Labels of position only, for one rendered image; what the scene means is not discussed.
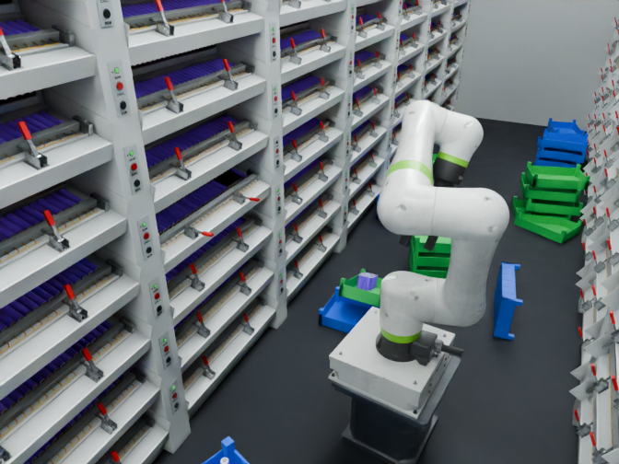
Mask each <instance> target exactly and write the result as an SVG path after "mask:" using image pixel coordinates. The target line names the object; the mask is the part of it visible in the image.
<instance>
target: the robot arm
mask: <svg viewBox="0 0 619 464"><path fill-rule="evenodd" d="M483 135H484V132H483V128H482V125H481V124H480V122H479V121H477V120H476V119H475V118H474V117H471V116H468V115H464V114H460V113H458V112H454V111H451V110H446V109H444V108H441V107H440V106H438V105H436V104H434V103H432V102H430V101H427V100H422V99H421V100H417V101H414V102H412V103H411V104H409V105H408V106H407V107H406V109H405V110H404V112H403V117H402V133H401V138H400V143H399V145H398V148H397V151H396V154H395V156H394V158H393V160H392V162H391V164H390V166H389V167H388V169H387V172H386V179H385V181H384V183H383V186H382V189H381V192H380V197H379V201H378V206H377V211H378V217H379V220H380V222H381V223H382V224H383V226H384V227H385V228H386V229H388V230H389V231H391V232H392V233H394V234H397V235H401V238H400V240H399V244H401V245H403V246H405V247H408V244H409V242H410V239H411V237H412V236H428V238H427V240H426V244H425V246H424V249H427V250H429V251H433V248H434V247H435V245H436V242H437V240H438V237H444V238H451V250H450V265H449V269H448V274H447V277H446V279H442V278H435V277H429V276H425V275H422V274H418V273H411V272H406V271H398V272H393V273H389V274H388V275H386V276H385V277H384V279H383V280H382V283H381V290H380V333H379V334H378V336H377V337H376V349H377V351H378V352H379V353H380V354H381V355H382V356H383V357H385V358H387V359H389V360H391V361H394V362H402V363H404V362H411V361H414V360H416V361H417V362H418V363H419V365H424V366H426V365H427V363H429V362H430V361H431V360H432V357H434V356H435V357H438V354H441V352H445V353H448V354H454V355H457V356H460V357H462V355H463V350H462V349H459V348H455V347H452V346H449V345H446V344H444V342H443V341H442V340H439V339H438V335H437V334H436V333H433V332H430V331H424V330H422V329H423V325H424V322H430V323H437V324H443V325H450V326H456V327H469V326H472V325H473V324H475V323H477V322H478V321H479V320H480V319H481V318H482V316H483V315H484V313H485V289H486V281H487V276H488V272H489V268H490V264H491V261H492V259H493V256H494V253H495V251H496V247H497V245H498V242H499V241H500V239H501V238H502V236H503V234H504V232H505V230H506V229H507V227H508V221H509V210H508V206H507V204H506V202H505V200H504V199H503V198H502V197H501V196H500V195H499V194H498V193H496V192H495V191H491V190H488V189H485V188H455V186H453V185H454V184H457V185H460V183H461V180H462V179H463V175H464V172H465V170H466V169H467V166H468V164H469V162H470V160H471V158H472V156H473V153H474V152H475V150H476V149H477V147H478V146H479V145H480V144H481V142H482V140H483ZM434 143H435V144H437V145H439V147H440V149H439V151H438V155H437V158H436V160H435V162H434V164H433V148H434ZM435 353H437V354H435Z"/></svg>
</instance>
